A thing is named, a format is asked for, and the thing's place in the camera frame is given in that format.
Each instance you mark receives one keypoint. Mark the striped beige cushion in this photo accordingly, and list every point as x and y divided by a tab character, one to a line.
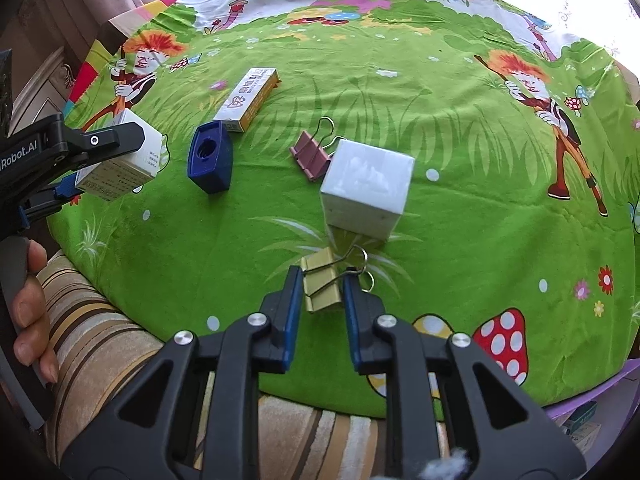
100	340

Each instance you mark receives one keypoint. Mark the carved beige furniture panel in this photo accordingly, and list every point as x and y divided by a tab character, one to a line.
45	90

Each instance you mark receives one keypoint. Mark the blue pencil sharpener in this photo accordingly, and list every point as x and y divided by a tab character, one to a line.
215	175

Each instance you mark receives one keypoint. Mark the gold binder clip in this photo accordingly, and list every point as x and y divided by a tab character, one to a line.
320	285

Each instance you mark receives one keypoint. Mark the white cube box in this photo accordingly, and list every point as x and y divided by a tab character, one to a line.
365	185

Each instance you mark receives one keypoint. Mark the purple storage box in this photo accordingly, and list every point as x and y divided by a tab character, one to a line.
600	390

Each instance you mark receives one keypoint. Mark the long yellow white box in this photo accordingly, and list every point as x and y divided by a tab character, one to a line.
245	100

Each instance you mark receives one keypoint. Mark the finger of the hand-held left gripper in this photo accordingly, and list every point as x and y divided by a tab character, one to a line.
115	140
65	191

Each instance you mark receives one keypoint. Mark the pink binder clip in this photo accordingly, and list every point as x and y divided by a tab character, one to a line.
310	157

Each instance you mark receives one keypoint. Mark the green cartoon printed blanket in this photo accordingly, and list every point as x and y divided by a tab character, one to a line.
475	185

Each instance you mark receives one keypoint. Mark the person's left hand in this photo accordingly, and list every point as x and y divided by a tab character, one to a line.
35	325

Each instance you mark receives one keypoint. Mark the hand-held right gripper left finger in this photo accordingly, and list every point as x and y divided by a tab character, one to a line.
292	320

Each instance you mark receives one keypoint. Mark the small teal box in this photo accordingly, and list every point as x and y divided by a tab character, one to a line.
582	412

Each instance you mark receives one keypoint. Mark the patterned brown curtain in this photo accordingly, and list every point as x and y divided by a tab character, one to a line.
75	0

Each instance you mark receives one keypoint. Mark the white box with text print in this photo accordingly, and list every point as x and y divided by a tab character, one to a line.
130	170

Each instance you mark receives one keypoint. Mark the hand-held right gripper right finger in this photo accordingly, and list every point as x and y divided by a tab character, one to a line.
351	325

